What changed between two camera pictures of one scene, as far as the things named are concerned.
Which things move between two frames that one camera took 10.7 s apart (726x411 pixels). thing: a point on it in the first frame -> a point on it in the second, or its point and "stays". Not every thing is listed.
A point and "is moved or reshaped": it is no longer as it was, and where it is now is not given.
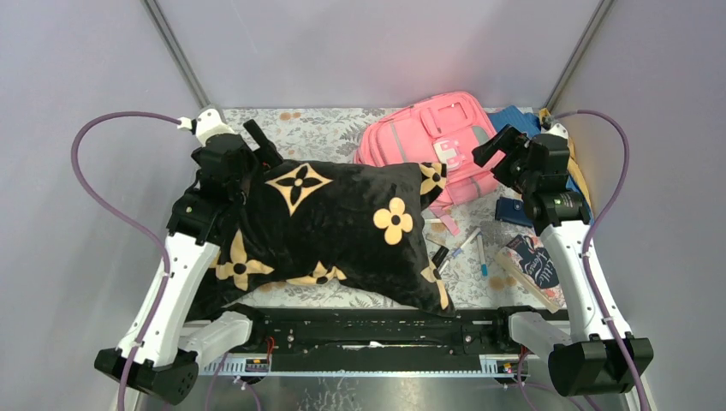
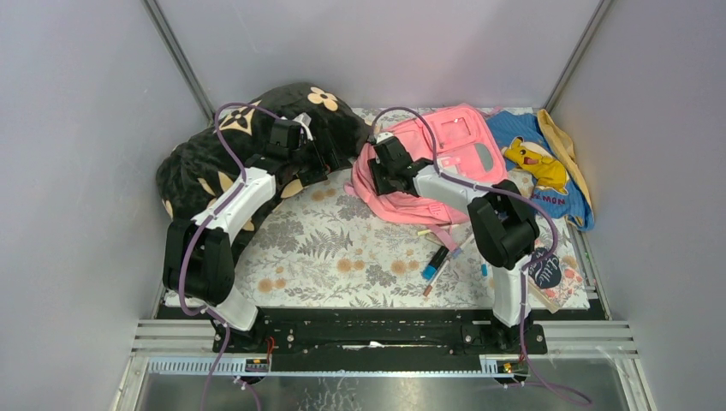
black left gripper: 263,150 -> 317,172
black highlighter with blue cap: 439,256 stays
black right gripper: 509,141 -> 375,167
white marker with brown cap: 438,272 stays
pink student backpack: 446,131 is moved or reshaped
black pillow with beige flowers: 359,225 -> 300,134
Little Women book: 529,263 stays
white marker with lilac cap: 458,251 stays
